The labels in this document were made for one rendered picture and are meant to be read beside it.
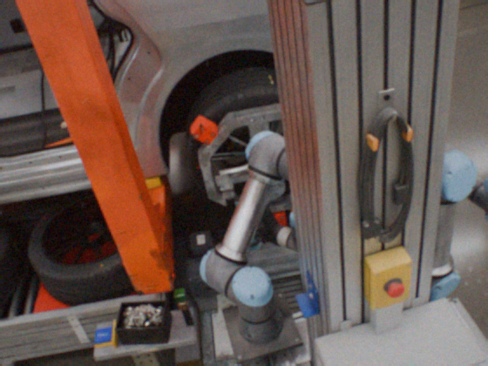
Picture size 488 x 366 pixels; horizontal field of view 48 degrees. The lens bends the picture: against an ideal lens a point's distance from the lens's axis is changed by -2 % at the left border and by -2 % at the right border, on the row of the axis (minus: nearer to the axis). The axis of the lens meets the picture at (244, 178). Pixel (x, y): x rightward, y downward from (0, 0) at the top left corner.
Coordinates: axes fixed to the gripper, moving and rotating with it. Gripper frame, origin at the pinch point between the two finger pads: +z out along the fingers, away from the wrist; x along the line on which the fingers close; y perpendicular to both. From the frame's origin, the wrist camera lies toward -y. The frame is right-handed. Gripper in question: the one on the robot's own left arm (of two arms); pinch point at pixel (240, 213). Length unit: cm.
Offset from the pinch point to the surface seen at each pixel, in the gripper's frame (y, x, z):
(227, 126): -26.5, 17.9, 15.6
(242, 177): -14.2, 6.2, 0.9
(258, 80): -35, 42, 16
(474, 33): 83, 347, 20
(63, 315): 44, -61, 66
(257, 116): -28.5, 27.1, 6.6
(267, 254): 60, 29, 16
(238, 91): -35, 32, 19
